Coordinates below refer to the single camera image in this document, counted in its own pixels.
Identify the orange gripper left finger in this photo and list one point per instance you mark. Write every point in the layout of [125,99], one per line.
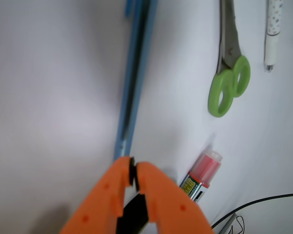
[99,212]

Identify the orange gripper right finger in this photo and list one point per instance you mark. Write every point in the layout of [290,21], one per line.
[168,206]

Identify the red marker with clear cap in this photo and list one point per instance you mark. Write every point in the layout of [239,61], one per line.
[198,179]

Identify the green handled scissors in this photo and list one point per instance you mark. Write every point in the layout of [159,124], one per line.
[233,69]

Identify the light blue capped pen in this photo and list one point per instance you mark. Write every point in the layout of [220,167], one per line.
[142,13]

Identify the white dotted pen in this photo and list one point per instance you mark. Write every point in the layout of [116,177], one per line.
[273,20]

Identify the spiral notebook with drawing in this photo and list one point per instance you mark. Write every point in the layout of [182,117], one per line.
[235,225]

